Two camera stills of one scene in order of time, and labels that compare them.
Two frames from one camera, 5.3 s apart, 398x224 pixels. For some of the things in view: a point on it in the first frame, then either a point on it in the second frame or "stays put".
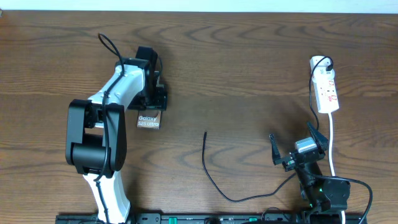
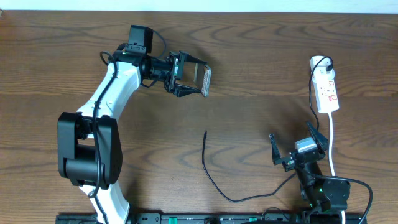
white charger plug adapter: (323, 73) stays put
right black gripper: (289, 163) stays put
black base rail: (271, 218) stays put
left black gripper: (161, 103) to (180, 89)
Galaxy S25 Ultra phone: (149, 119) to (202, 78)
